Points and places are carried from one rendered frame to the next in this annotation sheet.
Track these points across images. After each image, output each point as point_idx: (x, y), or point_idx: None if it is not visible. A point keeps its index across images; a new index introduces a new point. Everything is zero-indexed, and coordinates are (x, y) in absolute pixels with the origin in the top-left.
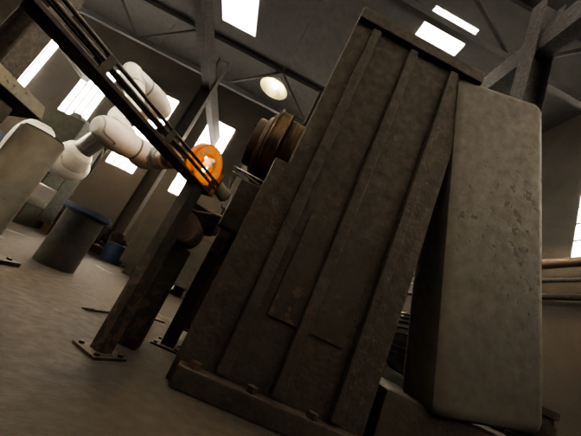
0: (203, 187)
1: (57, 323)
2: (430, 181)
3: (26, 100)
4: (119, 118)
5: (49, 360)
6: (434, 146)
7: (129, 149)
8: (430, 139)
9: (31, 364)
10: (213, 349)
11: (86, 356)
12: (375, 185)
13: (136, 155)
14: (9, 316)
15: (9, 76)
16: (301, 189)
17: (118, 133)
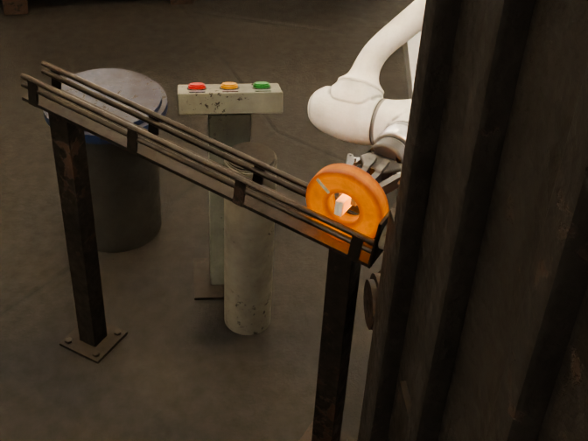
0: (340, 253)
1: (358, 381)
2: None
3: (243, 107)
4: (337, 87)
5: (236, 437)
6: (542, 311)
7: (353, 139)
8: (534, 267)
9: (209, 436)
10: None
11: None
12: (465, 381)
13: (372, 143)
14: (304, 358)
15: (206, 99)
16: (380, 318)
17: (325, 122)
